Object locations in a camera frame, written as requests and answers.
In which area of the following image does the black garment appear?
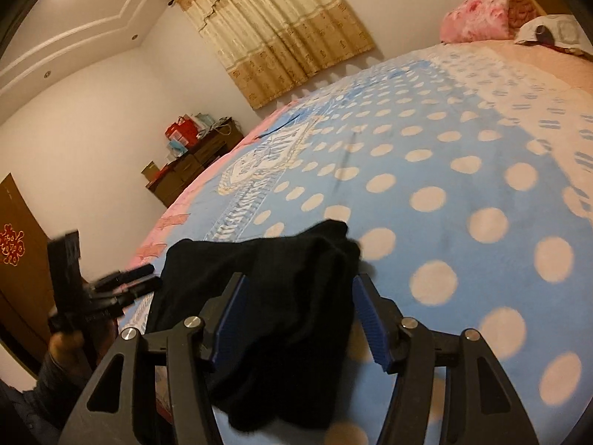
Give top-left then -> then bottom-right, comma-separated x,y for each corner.
146,219 -> 360,433

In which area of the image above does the left hand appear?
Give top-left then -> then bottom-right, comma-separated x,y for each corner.
48,320 -> 119,380

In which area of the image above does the brown wooden door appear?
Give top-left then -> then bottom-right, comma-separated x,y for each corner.
0,175 -> 54,375

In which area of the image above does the red knot door ornament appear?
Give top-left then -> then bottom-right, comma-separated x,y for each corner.
0,223 -> 25,267

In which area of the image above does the brown cardboard box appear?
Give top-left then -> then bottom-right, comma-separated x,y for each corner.
141,161 -> 161,182

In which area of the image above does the blue pink bedspread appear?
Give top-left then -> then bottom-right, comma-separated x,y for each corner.
133,41 -> 592,444

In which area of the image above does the red gift bag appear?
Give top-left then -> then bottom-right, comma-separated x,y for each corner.
165,116 -> 200,148

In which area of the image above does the beige window curtain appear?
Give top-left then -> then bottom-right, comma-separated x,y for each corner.
174,0 -> 375,109

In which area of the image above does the pink floral folded blanket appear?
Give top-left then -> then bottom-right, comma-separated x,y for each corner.
439,0 -> 540,43

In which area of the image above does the grey patterned pillow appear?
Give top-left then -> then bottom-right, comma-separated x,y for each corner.
514,14 -> 592,57

